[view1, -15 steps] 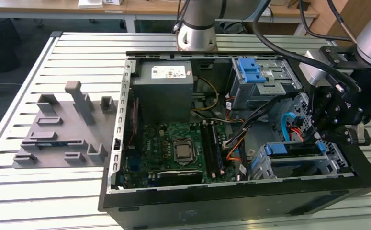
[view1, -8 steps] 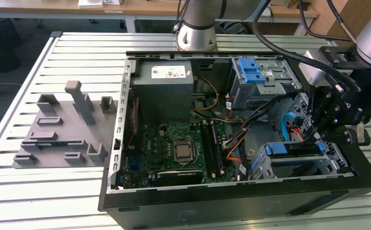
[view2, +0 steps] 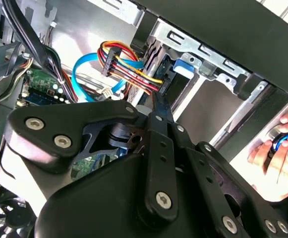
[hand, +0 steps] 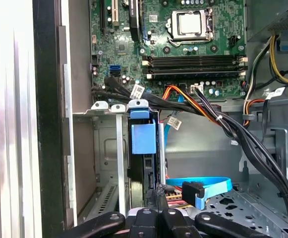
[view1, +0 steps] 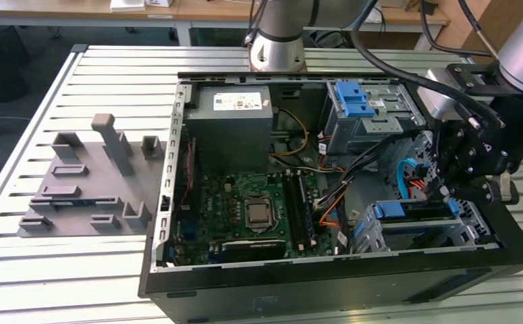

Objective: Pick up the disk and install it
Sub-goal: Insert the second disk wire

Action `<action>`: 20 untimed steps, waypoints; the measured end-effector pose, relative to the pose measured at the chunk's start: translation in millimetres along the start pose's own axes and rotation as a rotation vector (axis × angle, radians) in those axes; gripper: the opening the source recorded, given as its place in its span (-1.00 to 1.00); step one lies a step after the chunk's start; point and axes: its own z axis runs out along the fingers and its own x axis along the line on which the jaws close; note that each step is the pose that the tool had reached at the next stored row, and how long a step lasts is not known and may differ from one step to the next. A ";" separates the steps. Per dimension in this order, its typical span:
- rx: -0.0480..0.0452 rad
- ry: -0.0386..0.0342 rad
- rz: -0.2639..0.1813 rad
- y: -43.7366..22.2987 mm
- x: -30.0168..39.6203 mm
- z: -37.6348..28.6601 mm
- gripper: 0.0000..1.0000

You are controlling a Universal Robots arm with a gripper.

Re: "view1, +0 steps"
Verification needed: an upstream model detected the black graphics card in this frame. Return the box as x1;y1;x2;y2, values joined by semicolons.
220;238;287;263

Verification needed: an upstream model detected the black mesh waste bin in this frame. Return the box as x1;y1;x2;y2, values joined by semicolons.
0;25;32;103

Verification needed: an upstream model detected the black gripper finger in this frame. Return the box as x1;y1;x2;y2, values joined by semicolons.
450;173;519;207
434;123;472;200

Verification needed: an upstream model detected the black PC case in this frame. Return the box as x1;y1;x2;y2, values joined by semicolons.
137;70;523;324

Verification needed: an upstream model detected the grey parts rack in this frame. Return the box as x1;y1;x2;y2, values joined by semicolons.
15;113;171;239

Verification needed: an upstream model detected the yellow wire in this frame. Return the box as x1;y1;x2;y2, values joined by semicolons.
272;107;311;158

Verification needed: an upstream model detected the black camera bracket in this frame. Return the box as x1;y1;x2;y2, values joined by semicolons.
443;62;503;97

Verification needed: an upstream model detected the silver CPU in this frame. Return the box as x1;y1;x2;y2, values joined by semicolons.
246;202;274;227

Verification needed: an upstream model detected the wooden cabinet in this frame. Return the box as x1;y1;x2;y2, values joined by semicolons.
431;0;523;65

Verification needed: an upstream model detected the black RAM slot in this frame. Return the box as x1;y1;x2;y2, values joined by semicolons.
284;171;306;249

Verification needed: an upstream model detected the thick black cable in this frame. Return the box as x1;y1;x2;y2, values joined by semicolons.
350;0;506;131

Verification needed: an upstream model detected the grey power supply unit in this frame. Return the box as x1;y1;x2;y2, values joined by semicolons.
184;84;275;175

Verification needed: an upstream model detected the orange wire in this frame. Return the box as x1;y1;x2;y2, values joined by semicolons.
318;206;342;227

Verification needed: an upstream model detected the white flat box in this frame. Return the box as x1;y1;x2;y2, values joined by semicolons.
109;0;148;13

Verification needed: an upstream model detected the wooden desk white frame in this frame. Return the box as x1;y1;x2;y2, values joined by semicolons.
0;0;181;47
175;0;451;51

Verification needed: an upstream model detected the black wire bundle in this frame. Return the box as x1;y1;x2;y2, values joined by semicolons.
319;130;414;203

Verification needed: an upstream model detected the thin cable with silver plug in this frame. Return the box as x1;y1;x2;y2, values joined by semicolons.
456;0;499;57

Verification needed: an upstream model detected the black power wire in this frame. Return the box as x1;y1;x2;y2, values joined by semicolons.
407;168;444;203

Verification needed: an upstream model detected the metal disk bay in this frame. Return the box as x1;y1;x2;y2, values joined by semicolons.
352;198;490;252

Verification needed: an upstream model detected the blue plastic drive latch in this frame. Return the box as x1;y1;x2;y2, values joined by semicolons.
334;82;375;117

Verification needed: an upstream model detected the metal optical drive cage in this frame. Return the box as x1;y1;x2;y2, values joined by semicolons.
326;80;427;156

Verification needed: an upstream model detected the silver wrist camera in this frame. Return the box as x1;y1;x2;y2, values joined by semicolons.
422;67;467;122

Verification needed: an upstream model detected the green motherboard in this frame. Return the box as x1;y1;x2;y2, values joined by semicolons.
171;170;339;264

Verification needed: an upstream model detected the blue data wire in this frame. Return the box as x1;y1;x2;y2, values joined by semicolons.
395;157;427;200

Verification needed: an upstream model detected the dark RAM stick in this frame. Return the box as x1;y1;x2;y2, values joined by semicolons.
48;200;99;207

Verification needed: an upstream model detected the hard disk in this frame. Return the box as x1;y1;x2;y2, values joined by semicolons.
375;198;459;222

